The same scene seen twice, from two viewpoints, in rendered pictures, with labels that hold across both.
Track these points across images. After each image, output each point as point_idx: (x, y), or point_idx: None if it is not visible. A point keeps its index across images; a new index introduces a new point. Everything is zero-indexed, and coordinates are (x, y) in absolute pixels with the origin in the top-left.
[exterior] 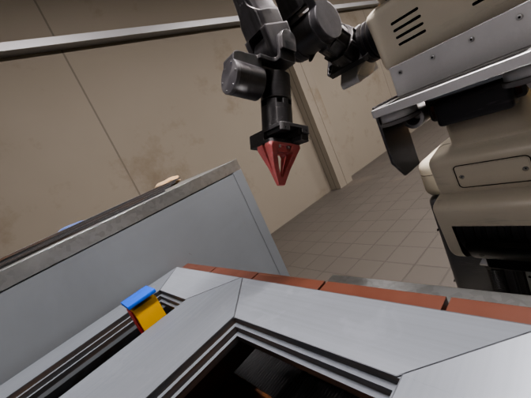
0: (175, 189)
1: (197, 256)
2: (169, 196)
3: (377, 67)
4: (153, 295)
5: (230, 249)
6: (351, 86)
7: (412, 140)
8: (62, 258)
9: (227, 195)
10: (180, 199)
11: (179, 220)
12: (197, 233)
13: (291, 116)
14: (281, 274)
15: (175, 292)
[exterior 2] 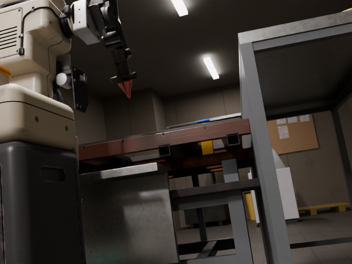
0: (239, 62)
1: (248, 116)
2: (239, 66)
3: (73, 30)
4: (199, 123)
5: (251, 122)
6: (94, 43)
7: (73, 93)
8: (241, 92)
9: (243, 71)
10: (240, 69)
11: (243, 86)
12: (245, 98)
13: (115, 71)
14: (262, 175)
15: None
